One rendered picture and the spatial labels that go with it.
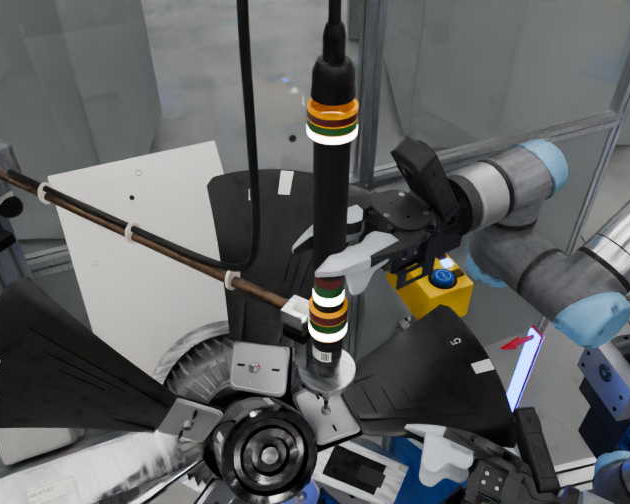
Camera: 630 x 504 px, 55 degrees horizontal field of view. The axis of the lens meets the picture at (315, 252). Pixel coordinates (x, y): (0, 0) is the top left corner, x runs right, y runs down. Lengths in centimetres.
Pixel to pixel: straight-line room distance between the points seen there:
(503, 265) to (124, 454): 56
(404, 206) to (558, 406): 184
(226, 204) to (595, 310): 47
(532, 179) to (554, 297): 14
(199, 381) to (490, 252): 44
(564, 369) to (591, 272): 181
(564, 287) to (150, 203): 61
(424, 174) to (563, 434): 185
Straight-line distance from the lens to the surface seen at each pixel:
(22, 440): 94
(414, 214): 65
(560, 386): 249
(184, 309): 99
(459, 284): 118
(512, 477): 79
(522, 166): 75
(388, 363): 88
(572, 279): 76
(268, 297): 71
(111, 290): 98
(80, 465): 91
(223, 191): 83
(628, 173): 377
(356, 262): 59
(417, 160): 59
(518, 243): 79
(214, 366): 89
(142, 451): 90
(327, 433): 81
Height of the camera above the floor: 188
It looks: 42 degrees down
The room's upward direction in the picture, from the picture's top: straight up
